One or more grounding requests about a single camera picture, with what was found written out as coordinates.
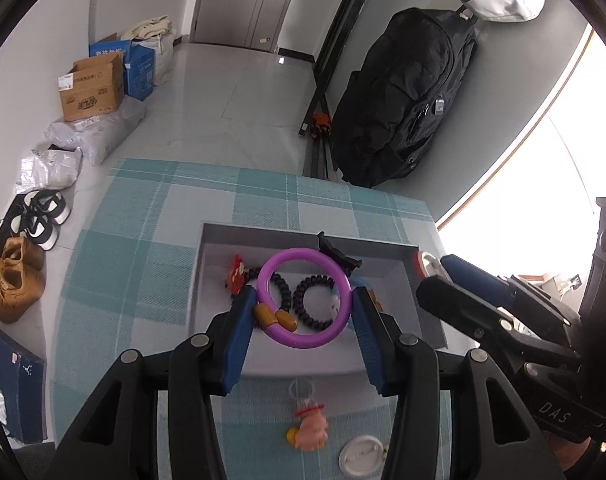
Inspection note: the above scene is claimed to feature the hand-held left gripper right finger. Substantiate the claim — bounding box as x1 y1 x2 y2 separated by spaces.
350 285 566 480

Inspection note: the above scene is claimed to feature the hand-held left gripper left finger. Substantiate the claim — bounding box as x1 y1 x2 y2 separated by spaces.
53 287 258 480

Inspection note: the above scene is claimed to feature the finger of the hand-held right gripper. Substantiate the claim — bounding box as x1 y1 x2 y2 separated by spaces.
440 254 581 347
415 275 581 376

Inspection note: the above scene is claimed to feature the grey box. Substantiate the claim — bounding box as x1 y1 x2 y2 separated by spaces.
187 222 448 378

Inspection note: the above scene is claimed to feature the red rimmed round badge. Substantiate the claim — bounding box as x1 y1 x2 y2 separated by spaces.
413 251 441 279

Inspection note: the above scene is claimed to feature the black spiral hair tie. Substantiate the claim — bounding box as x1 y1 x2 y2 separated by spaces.
293 275 341 333
243 267 294 331

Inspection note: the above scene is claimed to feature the red figure charm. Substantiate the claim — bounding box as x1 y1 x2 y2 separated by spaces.
225 255 248 295

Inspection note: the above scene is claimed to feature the black hair clip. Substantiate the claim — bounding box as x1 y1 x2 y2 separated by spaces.
318 232 362 276

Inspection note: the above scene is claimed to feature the purple ring bracelet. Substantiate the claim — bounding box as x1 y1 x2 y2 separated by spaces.
257 247 352 348

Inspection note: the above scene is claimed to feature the person's right hand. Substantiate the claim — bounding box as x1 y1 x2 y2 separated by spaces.
563 435 606 478

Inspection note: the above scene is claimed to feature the pink pig charm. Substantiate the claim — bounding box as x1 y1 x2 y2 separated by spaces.
285 380 331 453

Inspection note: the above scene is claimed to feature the white round badge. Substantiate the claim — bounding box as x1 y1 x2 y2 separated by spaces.
339 435 384 476

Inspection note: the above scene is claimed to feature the teal checked tablecloth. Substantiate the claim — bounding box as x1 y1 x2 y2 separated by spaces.
48 157 456 480

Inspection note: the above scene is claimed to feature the black backpack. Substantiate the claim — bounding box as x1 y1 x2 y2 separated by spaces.
330 7 478 188

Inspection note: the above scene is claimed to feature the brown shoe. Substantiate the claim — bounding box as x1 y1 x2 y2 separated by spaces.
3 236 46 281
0 260 46 323

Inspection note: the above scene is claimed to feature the black and white sandal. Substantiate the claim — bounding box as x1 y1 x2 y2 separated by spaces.
10 211 60 251
23 190 72 224

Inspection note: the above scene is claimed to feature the dark blue shoe box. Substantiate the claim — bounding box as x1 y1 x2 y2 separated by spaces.
0 322 48 446

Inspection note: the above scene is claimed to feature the grey plastic parcel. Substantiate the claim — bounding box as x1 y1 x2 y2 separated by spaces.
45 97 148 166

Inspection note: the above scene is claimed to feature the white plastic parcel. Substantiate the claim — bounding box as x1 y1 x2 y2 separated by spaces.
17 147 84 193

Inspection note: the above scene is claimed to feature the black coat rack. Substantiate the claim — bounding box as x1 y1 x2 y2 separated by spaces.
299 0 384 181

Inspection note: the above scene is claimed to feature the blue cardboard box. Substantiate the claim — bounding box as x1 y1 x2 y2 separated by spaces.
89 34 156 102

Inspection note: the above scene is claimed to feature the brown cardboard box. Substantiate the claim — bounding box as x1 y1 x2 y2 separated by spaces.
58 52 126 123

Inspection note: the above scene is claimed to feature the white plastic sack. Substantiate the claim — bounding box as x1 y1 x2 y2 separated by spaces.
150 35 180 87

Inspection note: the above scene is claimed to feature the beige canvas bag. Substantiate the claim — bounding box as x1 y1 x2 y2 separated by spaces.
120 16 178 43

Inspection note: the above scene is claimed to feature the grey door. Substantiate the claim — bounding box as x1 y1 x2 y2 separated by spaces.
190 0 304 53

